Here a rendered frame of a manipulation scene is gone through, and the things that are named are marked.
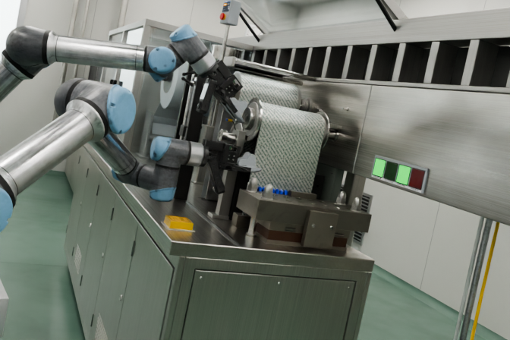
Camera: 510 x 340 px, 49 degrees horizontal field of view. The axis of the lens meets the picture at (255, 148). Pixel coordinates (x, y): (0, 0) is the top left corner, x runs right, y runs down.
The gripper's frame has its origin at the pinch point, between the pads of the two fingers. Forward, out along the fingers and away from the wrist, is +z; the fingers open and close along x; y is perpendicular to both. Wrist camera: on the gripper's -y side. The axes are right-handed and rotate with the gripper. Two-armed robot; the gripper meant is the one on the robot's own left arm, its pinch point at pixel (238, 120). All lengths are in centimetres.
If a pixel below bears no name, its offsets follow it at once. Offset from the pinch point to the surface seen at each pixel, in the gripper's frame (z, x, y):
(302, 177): 27.7, -8.0, 3.9
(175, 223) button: 4.4, -21.2, -38.0
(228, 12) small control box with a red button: -22, 50, 36
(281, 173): 21.2, -8.0, -1.0
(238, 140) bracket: 5.0, -0.7, -4.1
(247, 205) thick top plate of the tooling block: 15.8, -20.4, -18.3
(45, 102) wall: -1, 548, -51
